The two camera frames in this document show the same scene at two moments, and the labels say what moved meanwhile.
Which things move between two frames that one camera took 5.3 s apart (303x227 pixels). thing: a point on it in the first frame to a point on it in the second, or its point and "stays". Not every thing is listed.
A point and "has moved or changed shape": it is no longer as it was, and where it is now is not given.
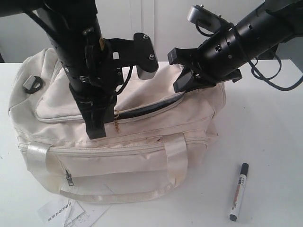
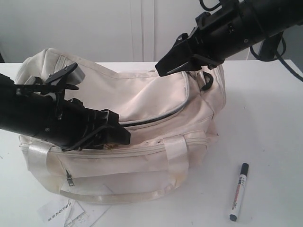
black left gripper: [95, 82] to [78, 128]
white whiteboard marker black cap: [236, 202] stays
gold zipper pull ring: [117, 127] has moved or changed shape
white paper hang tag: [69, 213] stays
